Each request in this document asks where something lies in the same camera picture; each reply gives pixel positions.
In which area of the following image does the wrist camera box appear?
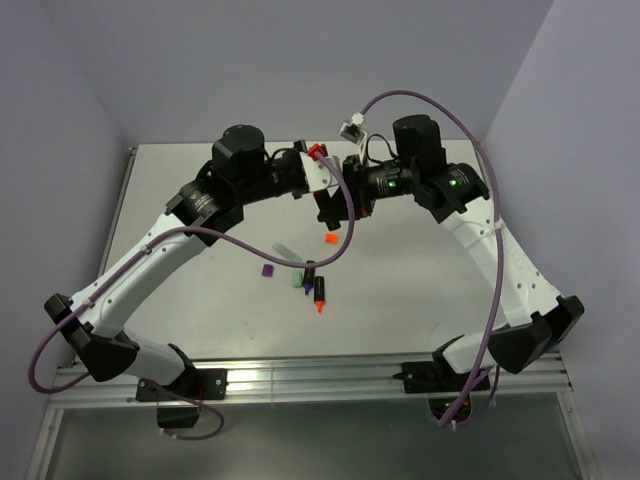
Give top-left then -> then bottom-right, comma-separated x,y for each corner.
339,112 -> 368,160
300,144 -> 336,193

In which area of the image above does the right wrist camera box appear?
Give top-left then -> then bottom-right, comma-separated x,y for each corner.
339,112 -> 368,160

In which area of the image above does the pale green capped highlighter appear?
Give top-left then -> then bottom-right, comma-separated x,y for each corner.
272,242 -> 305,264

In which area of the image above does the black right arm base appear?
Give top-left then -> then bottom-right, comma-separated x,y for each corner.
392,360 -> 492,423

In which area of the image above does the aluminium front rail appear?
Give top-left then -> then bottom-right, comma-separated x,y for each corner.
47,353 -> 572,409

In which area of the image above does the black purple tip highlighter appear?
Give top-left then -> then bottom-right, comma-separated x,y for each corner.
302,267 -> 315,295

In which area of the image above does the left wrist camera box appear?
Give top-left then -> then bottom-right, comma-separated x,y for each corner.
300,144 -> 336,193

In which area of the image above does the black orange tip highlighter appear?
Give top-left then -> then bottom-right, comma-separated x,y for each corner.
313,276 -> 326,314

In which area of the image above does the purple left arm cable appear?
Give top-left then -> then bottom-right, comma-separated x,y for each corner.
27,152 -> 357,441

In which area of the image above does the pale green pen cap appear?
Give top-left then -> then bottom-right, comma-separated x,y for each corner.
292,270 -> 304,288

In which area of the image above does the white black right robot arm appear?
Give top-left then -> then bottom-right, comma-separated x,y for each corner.
342,114 -> 585,390

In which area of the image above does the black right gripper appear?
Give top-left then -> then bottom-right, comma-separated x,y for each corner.
317,151 -> 419,219

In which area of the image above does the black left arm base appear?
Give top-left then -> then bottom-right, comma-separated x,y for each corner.
135,368 -> 228,430

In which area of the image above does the purple pen cap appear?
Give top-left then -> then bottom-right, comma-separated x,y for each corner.
261,264 -> 275,278

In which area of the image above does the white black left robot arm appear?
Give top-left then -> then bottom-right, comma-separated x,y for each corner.
44,125 -> 312,399

